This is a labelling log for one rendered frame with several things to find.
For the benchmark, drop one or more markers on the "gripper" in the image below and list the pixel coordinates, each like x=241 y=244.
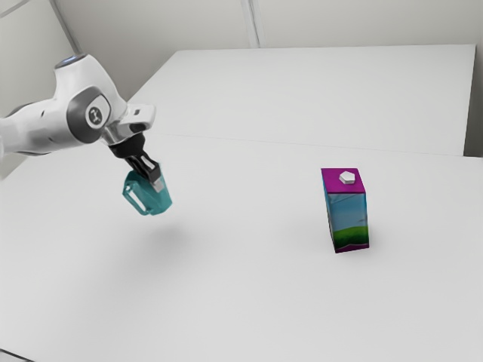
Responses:
x=127 y=148

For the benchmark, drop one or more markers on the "teal faceted mug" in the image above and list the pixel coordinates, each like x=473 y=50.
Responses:
x=151 y=198

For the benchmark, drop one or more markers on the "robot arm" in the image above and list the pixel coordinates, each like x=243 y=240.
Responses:
x=45 y=120

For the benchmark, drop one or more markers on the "purple landscape print carton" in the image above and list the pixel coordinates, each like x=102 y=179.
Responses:
x=348 y=211

